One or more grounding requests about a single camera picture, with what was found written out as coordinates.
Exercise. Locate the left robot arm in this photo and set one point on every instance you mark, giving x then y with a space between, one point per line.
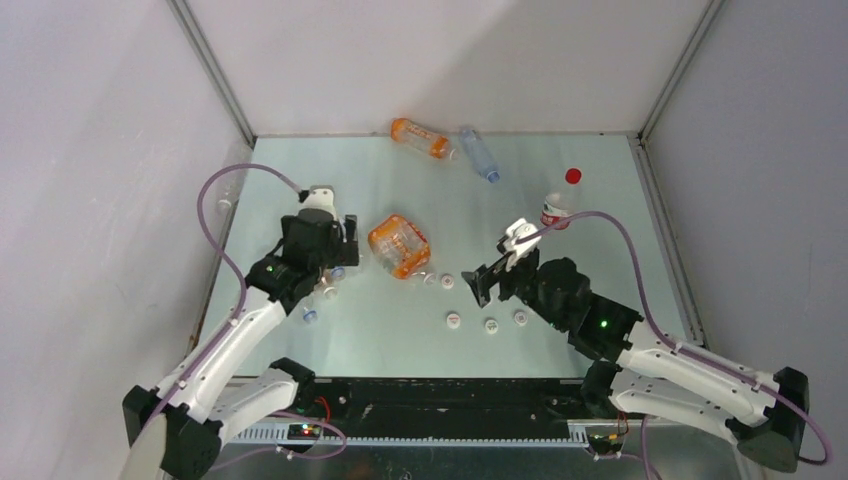
181 425

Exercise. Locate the slim orange label bottle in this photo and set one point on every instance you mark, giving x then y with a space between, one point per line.
433 144

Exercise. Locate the white cap front middle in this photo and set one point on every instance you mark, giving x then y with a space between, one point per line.
491 326

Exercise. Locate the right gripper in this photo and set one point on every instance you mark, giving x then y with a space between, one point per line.
485 276

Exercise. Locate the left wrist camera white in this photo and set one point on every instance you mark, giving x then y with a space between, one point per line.
320 197

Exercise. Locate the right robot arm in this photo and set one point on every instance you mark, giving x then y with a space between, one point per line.
638 371

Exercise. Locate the Nongfu Spring red label bottle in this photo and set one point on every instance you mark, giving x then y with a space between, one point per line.
561 203

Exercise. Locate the white cap beside orange bottle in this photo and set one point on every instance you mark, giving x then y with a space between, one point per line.
430 279

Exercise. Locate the white cap near orange bottle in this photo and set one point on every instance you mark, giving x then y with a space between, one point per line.
447 281

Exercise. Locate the red bottle cap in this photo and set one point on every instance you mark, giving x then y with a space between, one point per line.
573 176

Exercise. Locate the clear bottle by wall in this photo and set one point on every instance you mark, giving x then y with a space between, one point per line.
229 185

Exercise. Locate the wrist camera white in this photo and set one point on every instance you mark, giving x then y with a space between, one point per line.
519 239
320 197

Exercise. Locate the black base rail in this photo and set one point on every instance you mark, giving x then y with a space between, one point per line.
452 409

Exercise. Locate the Pepsi bottle lower left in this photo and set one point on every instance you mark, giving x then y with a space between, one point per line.
309 312

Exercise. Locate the white cap front right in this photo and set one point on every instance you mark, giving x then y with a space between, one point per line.
521 318

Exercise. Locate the clear bluish water bottle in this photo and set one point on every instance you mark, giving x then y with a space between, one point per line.
479 155

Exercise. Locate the large orange label bottle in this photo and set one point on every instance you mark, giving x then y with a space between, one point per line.
399 246

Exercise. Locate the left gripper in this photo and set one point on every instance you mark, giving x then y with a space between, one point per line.
344 252

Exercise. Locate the white cap front left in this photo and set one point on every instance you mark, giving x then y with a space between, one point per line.
453 320

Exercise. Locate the Pepsi bottle blue label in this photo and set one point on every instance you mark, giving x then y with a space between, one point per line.
337 273

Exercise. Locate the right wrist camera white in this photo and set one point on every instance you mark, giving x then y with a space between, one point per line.
519 239

